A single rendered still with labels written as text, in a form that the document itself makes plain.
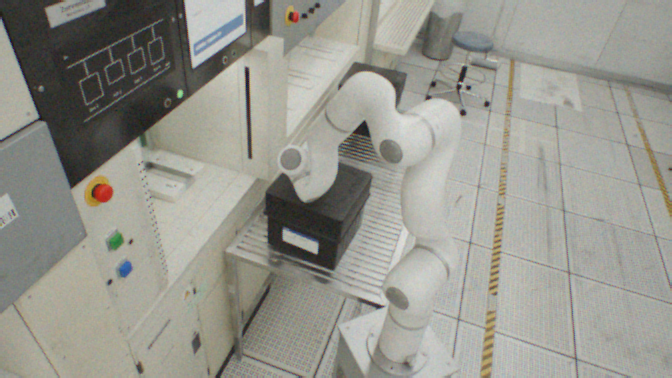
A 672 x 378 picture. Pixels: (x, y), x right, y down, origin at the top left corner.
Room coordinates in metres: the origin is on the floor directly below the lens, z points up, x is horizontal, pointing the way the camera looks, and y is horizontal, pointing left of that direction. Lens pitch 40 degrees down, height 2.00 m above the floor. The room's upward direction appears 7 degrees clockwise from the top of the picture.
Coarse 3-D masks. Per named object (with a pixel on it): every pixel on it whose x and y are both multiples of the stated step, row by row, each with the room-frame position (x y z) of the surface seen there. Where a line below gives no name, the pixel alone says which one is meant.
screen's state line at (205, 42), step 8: (240, 16) 1.27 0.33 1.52; (224, 24) 1.19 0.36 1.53; (232, 24) 1.23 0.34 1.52; (240, 24) 1.27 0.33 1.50; (216, 32) 1.14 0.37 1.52; (224, 32) 1.18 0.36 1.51; (200, 40) 1.07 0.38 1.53; (208, 40) 1.10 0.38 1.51; (216, 40) 1.14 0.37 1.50; (200, 48) 1.07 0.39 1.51
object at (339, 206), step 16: (288, 176) 1.20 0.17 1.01; (336, 176) 1.23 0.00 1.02; (352, 176) 1.25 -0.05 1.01; (368, 176) 1.26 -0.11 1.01; (272, 192) 1.11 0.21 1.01; (288, 192) 1.12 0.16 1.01; (336, 192) 1.15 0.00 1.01; (352, 192) 1.16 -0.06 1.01; (368, 192) 1.25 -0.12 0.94; (272, 208) 1.10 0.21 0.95; (288, 208) 1.07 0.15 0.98; (304, 208) 1.06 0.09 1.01; (320, 208) 1.06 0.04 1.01; (336, 208) 1.07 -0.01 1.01; (352, 208) 1.09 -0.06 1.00; (288, 224) 1.07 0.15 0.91; (304, 224) 1.05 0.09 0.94; (320, 224) 1.03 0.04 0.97; (336, 224) 1.02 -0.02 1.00; (336, 240) 1.01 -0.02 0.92
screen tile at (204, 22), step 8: (192, 0) 1.05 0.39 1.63; (200, 0) 1.09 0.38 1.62; (208, 0) 1.12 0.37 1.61; (192, 8) 1.05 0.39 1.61; (216, 8) 1.15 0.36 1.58; (200, 16) 1.08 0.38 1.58; (208, 16) 1.11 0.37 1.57; (216, 16) 1.15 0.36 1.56; (192, 24) 1.04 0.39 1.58; (200, 24) 1.08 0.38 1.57; (208, 24) 1.11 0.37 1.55; (192, 32) 1.04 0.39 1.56; (200, 32) 1.07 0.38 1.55
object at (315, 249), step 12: (360, 216) 1.23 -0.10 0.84; (276, 228) 1.10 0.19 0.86; (288, 228) 1.08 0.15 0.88; (276, 240) 1.10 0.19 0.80; (288, 240) 1.08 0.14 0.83; (300, 240) 1.06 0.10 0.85; (312, 240) 1.05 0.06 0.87; (324, 240) 1.03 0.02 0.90; (348, 240) 1.13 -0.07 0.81; (300, 252) 1.06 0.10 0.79; (312, 252) 1.05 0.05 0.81; (324, 252) 1.03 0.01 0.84; (336, 252) 1.02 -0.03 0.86; (324, 264) 1.03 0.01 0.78; (336, 264) 1.04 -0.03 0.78
